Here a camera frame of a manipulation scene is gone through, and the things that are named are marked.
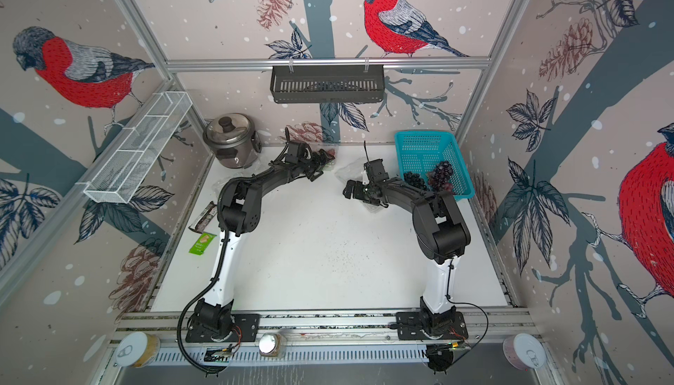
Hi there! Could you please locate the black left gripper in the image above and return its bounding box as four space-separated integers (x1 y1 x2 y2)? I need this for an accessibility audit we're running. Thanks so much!
297 150 335 181

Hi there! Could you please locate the clear clamshell container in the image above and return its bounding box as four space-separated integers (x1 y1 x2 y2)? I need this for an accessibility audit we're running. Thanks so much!
335 157 369 184
212 175 236 197
318 147 337 171

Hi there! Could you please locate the teal plastic basket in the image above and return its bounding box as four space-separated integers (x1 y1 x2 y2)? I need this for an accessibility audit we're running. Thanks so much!
395 131 475 201

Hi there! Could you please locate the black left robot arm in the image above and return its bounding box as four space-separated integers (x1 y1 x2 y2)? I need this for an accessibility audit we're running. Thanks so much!
177 138 335 343

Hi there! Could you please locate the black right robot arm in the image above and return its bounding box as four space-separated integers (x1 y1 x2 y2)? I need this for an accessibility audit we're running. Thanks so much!
342 159 471 340

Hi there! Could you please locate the black grape bunch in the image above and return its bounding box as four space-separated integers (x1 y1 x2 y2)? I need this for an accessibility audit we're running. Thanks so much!
404 172 428 190

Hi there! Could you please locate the dark purple grape bunch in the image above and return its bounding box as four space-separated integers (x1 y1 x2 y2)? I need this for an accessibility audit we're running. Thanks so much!
427 160 455 193

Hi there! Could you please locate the silver rice cooker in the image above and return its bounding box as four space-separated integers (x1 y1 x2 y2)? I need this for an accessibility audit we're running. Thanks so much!
203 113 262 169

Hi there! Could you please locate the brown snack packet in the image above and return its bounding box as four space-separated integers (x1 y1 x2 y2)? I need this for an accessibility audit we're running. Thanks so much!
189 201 217 234

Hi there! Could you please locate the green snack packet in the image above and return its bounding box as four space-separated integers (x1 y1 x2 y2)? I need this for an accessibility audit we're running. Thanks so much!
189 232 217 255

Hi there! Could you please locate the small round silver light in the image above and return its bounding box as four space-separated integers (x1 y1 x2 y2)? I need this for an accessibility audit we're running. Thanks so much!
258 332 285 358

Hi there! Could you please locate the white tape roll right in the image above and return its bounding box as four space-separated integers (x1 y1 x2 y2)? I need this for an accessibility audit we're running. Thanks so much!
502 333 547 371

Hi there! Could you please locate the white tape roll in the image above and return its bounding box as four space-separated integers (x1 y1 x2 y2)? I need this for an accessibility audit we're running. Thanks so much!
115 332 161 367
502 333 547 371

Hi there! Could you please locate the white tape roll left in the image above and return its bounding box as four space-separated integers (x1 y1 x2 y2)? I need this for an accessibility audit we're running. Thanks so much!
115 332 161 367

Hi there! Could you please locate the black hanging wire basket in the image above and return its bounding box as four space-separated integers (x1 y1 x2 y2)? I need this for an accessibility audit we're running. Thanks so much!
270 65 385 104

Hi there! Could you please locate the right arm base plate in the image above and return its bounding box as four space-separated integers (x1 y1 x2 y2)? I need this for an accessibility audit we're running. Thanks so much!
390 308 469 341

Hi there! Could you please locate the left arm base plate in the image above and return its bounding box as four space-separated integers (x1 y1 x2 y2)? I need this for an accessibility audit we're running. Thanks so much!
186 312 261 344

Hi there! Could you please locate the white wire mesh shelf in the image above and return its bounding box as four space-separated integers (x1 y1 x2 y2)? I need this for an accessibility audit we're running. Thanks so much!
84 91 192 204

